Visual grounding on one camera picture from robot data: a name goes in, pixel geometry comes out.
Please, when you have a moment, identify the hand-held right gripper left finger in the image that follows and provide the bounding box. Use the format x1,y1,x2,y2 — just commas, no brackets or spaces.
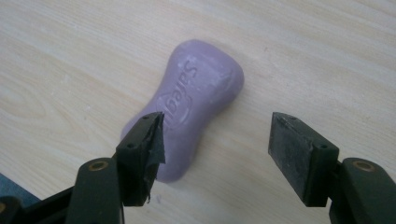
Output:
115,111,166,207

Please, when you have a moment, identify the purple soap bar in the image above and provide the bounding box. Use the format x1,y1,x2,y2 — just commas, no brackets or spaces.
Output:
120,39,246,183

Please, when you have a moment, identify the blue cloth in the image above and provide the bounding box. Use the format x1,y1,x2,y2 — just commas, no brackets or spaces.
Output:
0,173,41,209

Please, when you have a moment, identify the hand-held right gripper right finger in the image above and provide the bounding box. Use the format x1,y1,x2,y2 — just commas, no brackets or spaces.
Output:
268,111,340,208

